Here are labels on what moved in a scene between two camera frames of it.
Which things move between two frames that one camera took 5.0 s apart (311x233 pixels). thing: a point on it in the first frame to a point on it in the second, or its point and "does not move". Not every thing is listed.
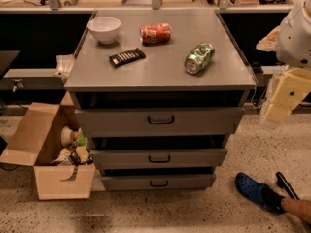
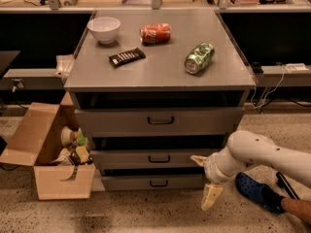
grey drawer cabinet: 159,92 does not move
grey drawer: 163,158 does not move
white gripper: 293,42 to 211,170
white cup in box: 67,136 does not move
